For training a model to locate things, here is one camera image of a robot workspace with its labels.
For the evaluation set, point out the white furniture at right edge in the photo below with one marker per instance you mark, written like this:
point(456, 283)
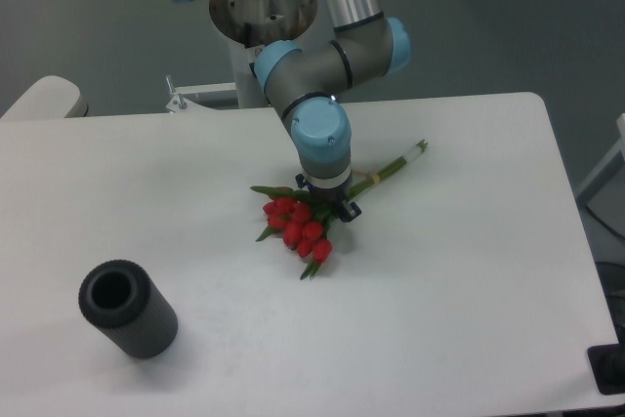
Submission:
point(607, 167)

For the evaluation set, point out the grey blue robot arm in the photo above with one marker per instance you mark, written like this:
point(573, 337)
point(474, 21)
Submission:
point(303, 53)

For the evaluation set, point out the dark grey ribbed vase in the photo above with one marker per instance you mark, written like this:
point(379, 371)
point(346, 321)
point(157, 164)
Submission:
point(119, 298)

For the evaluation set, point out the black device at table edge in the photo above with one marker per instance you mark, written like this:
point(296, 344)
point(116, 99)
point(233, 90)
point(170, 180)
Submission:
point(607, 363)

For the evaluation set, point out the red tulip bouquet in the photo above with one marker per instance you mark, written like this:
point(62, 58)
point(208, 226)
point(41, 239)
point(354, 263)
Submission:
point(303, 220)

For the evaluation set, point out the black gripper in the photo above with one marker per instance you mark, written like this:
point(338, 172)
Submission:
point(333, 190)

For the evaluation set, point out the white chair armrest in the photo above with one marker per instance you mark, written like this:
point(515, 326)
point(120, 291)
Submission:
point(51, 97)

